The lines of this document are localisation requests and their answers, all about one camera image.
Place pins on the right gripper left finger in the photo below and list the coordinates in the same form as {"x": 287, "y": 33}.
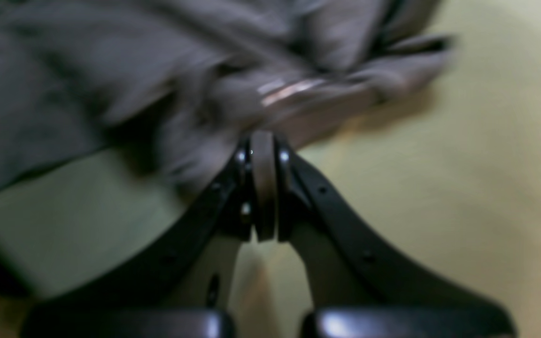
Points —
{"x": 178, "y": 286}

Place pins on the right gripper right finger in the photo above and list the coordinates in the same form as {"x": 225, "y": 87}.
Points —
{"x": 362, "y": 286}

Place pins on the grey t-shirt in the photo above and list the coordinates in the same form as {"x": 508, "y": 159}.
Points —
{"x": 179, "y": 82}

